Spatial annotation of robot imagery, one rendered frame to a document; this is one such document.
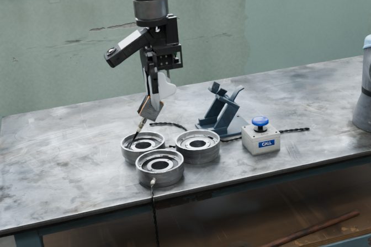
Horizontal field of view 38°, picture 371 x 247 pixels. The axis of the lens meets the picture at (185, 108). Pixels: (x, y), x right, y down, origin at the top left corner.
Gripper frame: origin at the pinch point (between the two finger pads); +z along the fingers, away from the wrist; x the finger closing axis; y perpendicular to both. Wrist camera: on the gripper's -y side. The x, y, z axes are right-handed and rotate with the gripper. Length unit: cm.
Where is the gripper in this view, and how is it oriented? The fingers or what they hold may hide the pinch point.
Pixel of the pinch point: (152, 103)
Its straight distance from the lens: 123.4
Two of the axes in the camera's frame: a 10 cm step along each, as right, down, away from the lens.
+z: 0.8, 9.2, 3.9
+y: 9.5, -1.9, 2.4
